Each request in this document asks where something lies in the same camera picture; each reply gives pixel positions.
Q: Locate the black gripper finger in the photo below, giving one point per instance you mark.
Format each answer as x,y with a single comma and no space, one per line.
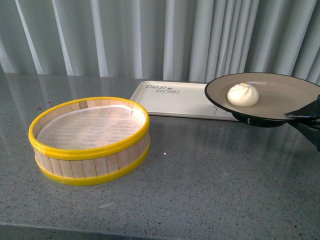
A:
310,111
310,129

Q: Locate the beige plate with black rim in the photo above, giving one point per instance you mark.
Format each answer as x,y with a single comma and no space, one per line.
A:
278,94

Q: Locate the white steamed bun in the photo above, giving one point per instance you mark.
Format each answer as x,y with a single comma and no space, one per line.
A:
243,95

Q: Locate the cream rectangular bear tray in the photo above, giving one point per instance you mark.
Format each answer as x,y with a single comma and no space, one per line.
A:
178,99

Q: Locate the grey pleated curtain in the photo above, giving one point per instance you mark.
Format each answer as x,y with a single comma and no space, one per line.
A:
176,40

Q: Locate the yellow rimmed bamboo steamer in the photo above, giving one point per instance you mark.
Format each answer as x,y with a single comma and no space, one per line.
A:
94,165

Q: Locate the white steamer liner paper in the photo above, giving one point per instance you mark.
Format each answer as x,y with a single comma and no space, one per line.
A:
92,127

